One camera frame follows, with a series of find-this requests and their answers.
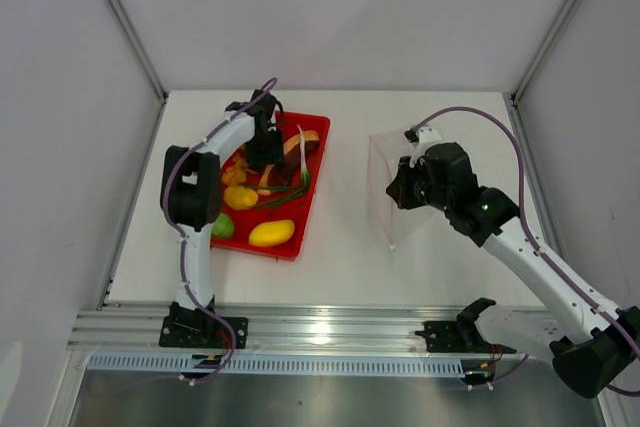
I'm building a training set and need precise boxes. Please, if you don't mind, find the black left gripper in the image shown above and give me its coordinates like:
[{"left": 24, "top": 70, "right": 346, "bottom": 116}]
[{"left": 246, "top": 128, "right": 284, "bottom": 176}]

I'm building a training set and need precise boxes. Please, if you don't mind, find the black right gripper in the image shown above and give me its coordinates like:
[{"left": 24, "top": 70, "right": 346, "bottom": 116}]
[{"left": 386, "top": 154, "right": 452, "bottom": 213}]

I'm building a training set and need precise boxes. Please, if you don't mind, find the sliced cured ham piece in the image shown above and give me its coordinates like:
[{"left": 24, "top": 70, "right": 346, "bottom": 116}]
[{"left": 257, "top": 130, "right": 321, "bottom": 196}]

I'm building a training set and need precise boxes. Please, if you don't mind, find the green scallion stalk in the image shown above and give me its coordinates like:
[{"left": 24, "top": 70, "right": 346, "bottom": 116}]
[{"left": 245, "top": 124, "right": 312, "bottom": 210}]

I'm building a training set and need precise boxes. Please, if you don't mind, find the clear zip top bag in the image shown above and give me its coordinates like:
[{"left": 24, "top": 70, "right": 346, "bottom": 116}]
[{"left": 366, "top": 128, "right": 436, "bottom": 251}]

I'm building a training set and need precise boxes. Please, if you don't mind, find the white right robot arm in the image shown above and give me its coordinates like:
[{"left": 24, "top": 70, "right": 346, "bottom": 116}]
[{"left": 386, "top": 142, "right": 639, "bottom": 399}]

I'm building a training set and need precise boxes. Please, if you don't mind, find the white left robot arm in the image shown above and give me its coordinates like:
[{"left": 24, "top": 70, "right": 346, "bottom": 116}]
[{"left": 160, "top": 78, "right": 284, "bottom": 315}]

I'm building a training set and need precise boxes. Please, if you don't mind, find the orange ginger root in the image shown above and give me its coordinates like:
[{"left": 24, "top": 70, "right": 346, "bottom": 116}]
[{"left": 221, "top": 146, "right": 257, "bottom": 187}]

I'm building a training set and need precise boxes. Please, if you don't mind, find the yellow potato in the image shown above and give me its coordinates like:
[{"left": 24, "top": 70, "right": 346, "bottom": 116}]
[{"left": 223, "top": 185, "right": 259, "bottom": 211}]

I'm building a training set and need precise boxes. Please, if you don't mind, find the red plastic tray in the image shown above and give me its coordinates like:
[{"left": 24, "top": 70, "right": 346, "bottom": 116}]
[{"left": 211, "top": 111, "right": 330, "bottom": 261}]

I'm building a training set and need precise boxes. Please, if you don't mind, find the yellow mango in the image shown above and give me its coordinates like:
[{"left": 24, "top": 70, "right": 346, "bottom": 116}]
[{"left": 248, "top": 220, "right": 295, "bottom": 248}]

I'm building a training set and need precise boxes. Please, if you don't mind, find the green custard apple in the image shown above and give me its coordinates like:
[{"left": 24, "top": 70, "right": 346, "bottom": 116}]
[{"left": 211, "top": 212, "right": 235, "bottom": 240}]

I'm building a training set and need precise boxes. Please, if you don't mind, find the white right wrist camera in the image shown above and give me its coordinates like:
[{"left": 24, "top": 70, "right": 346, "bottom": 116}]
[{"left": 404, "top": 125, "right": 443, "bottom": 167}]

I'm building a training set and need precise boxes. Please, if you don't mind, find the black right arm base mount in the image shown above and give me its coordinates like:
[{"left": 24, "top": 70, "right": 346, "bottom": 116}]
[{"left": 413, "top": 297, "right": 497, "bottom": 354}]

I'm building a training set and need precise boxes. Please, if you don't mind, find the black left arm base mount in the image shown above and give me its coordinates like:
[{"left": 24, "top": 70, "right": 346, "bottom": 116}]
[{"left": 158, "top": 302, "right": 249, "bottom": 349}]

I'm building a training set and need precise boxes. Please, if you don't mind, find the aluminium rail profile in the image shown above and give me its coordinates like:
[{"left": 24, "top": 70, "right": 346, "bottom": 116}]
[{"left": 66, "top": 304, "right": 609, "bottom": 353}]

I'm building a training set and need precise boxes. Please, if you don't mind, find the left aluminium frame post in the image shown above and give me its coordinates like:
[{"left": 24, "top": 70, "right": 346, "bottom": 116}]
[{"left": 77, "top": 0, "right": 168, "bottom": 101}]

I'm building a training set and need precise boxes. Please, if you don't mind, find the aluminium frame post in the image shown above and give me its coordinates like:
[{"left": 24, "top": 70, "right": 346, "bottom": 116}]
[
  {"left": 77, "top": 0, "right": 168, "bottom": 101},
  {"left": 509, "top": 0, "right": 614, "bottom": 103}
]

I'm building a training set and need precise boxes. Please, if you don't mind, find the right aluminium frame post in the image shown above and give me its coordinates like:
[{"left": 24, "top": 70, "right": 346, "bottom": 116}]
[{"left": 509, "top": 0, "right": 614, "bottom": 103}]

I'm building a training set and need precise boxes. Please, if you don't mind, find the slotted grey cable duct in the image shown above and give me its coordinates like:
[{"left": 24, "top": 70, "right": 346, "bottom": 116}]
[{"left": 87, "top": 352, "right": 465, "bottom": 379}]

